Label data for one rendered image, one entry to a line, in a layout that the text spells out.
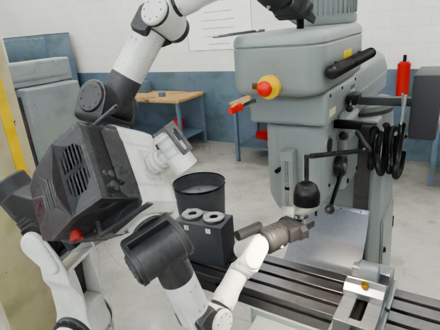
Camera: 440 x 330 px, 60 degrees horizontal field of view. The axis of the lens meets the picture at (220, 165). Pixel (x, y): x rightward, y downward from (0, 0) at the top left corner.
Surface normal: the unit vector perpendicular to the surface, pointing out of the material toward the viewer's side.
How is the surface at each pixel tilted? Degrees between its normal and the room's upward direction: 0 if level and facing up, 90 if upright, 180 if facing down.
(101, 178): 59
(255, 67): 90
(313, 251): 45
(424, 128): 90
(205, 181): 87
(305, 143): 90
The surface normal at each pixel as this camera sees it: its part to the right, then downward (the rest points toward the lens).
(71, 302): -0.26, 0.36
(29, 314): 0.85, 0.11
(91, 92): -0.41, -0.11
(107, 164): 0.77, -0.49
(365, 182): -0.52, 0.34
